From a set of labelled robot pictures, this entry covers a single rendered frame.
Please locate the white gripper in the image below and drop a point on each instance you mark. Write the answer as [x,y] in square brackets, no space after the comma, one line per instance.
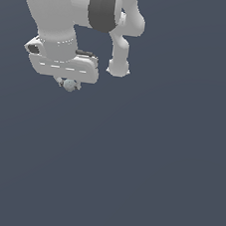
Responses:
[64,66]

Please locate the small pale grey ball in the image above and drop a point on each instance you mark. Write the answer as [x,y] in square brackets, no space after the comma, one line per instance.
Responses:
[69,85]

